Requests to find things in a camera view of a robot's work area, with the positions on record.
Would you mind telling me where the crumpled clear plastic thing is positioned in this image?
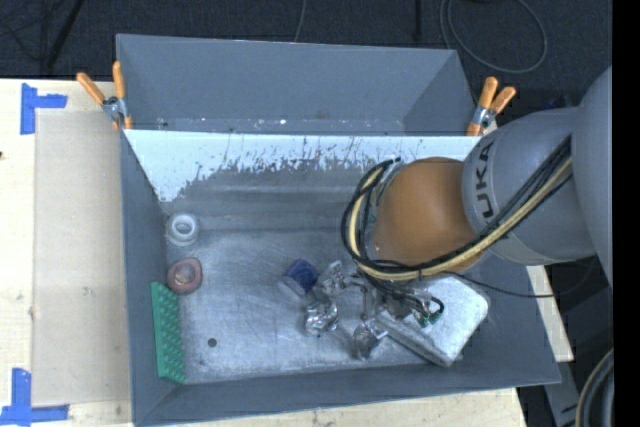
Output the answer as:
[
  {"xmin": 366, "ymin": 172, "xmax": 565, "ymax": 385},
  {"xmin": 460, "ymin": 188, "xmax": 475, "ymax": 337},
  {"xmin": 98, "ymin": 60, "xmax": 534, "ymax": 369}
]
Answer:
[{"xmin": 303, "ymin": 300, "xmax": 340, "ymax": 339}]

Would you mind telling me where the pale wood flat board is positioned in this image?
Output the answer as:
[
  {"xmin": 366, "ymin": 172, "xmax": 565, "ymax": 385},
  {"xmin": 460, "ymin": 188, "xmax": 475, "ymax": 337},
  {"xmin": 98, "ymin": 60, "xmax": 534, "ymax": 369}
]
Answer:
[{"xmin": 30, "ymin": 107, "xmax": 134, "ymax": 409}]

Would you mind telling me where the red-brown ring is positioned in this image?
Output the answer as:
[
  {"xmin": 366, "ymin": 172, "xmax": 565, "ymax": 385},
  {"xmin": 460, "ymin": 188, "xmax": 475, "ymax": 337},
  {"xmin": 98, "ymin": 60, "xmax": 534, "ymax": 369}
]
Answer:
[{"xmin": 166, "ymin": 257, "xmax": 204, "ymax": 296}]

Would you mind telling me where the blue cylinder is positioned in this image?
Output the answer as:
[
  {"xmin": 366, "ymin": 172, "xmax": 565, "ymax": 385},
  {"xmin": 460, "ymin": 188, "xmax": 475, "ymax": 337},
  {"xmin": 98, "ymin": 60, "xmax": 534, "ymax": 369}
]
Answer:
[{"xmin": 281, "ymin": 258, "xmax": 320, "ymax": 297}]

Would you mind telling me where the clear glass thing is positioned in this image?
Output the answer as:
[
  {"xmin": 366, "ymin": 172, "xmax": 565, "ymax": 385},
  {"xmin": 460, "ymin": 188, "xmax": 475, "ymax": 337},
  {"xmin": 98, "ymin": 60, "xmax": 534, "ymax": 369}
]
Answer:
[{"xmin": 319, "ymin": 260, "xmax": 352, "ymax": 297}]

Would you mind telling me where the grey metal bin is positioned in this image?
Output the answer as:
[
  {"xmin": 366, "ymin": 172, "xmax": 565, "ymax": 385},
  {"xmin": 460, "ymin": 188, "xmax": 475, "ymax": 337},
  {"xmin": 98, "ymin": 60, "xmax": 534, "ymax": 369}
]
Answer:
[{"xmin": 114, "ymin": 33, "xmax": 564, "ymax": 427}]

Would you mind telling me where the green studded flat block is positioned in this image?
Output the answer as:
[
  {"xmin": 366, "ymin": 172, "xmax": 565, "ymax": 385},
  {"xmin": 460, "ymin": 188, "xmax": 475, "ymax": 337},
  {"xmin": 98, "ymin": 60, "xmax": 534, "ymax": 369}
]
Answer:
[{"xmin": 150, "ymin": 281, "xmax": 188, "ymax": 386}]

